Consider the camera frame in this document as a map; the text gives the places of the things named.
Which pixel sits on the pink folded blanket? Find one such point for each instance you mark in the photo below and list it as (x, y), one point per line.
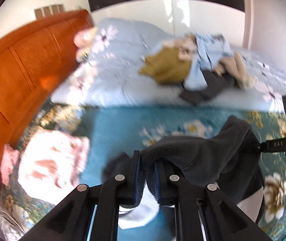
(53, 159)

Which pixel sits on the light blue shirt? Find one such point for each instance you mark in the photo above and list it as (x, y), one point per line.
(210, 50)

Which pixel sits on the beige fleece garment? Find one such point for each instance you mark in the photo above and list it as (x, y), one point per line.
(231, 65)

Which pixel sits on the dark grey garment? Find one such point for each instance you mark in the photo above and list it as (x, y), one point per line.
(216, 85)

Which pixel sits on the white and black wardrobe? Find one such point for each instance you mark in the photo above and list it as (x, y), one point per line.
(178, 17)

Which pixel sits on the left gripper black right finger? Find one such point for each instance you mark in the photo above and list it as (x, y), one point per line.
(202, 213)

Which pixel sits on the orange wooden headboard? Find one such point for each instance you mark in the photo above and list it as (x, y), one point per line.
(34, 60)

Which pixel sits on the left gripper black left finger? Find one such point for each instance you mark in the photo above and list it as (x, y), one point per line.
(91, 213)

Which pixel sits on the black and white fleece jacket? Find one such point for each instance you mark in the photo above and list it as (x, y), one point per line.
(230, 160)

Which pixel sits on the pink floral pillow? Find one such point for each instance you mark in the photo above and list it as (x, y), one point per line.
(85, 37)

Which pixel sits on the mustard knit sweater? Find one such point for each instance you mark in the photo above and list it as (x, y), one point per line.
(165, 67)

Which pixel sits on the light blue floral duvet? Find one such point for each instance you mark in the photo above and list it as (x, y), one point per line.
(110, 76)

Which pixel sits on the pink checkered cloth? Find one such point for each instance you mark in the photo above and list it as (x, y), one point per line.
(9, 160)

